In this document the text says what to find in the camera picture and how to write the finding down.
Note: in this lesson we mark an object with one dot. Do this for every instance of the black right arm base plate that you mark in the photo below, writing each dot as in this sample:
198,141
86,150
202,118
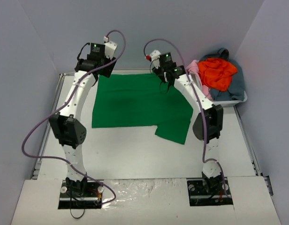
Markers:
200,194

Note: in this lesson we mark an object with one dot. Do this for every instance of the grey blue t shirt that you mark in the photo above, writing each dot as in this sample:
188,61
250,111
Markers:
223,53

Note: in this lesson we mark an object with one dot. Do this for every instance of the green t shirt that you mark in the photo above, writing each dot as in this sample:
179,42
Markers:
141,100

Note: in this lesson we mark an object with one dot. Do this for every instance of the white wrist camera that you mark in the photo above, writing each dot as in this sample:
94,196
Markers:
154,55
110,47

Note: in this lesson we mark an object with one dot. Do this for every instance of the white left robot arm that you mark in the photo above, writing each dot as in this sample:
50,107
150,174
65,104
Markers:
66,125

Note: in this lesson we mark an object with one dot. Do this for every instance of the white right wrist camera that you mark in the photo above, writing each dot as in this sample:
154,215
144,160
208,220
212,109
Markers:
154,55

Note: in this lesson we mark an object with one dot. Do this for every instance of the pink t shirt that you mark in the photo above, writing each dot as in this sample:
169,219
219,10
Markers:
193,70

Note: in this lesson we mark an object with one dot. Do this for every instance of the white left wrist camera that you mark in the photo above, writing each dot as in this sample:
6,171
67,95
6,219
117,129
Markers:
110,47

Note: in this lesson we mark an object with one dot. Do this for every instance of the white plastic laundry bin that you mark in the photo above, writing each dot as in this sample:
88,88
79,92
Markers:
229,103

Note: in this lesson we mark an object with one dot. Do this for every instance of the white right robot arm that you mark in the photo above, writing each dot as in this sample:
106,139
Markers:
207,117

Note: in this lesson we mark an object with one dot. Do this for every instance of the orange t shirt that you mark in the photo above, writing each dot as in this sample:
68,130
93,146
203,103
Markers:
216,73

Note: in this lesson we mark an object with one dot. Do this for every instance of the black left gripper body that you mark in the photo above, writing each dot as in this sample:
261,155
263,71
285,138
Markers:
109,69

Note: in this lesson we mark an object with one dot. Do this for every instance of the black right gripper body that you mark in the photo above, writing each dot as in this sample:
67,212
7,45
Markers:
165,76

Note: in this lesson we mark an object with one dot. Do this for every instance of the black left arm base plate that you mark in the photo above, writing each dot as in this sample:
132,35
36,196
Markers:
90,199

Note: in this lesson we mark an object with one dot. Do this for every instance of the right side table rail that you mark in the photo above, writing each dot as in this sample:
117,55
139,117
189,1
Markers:
252,154

